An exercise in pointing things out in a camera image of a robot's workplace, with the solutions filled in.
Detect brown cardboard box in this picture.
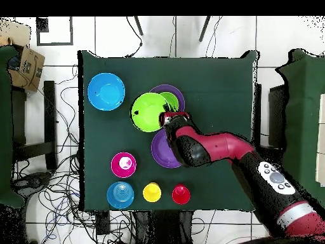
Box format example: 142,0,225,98
6,45,46,93

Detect small blue bowl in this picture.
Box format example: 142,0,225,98
106,181,135,210

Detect large green bowl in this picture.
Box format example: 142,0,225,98
130,92,171,133

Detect large purple bowl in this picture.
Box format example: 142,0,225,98
149,84,186,112
150,128,183,169

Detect black chair frame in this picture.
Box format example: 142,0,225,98
11,80,58,171

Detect tangle of floor cables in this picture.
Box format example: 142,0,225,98
12,63,139,244

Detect dark green tablecloth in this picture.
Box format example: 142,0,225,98
77,50,260,212

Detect small green bowl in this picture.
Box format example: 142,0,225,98
159,91,180,112

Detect large blue bowl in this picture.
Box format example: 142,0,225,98
86,72,126,112

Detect black tripod leg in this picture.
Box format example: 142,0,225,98
198,16,212,43
133,16,144,36

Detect red cup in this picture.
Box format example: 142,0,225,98
171,184,192,205

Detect dark grey equipment base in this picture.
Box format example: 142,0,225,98
13,171,53,198

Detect green clothed side table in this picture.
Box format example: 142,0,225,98
0,44,26,209
275,48,325,214

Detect black square floor frame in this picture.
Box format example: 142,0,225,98
36,17,74,46

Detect black power box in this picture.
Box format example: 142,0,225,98
95,210,110,235

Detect small red bowl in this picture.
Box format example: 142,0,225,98
110,152,138,179

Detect yellow cup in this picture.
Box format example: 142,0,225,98
142,182,163,203

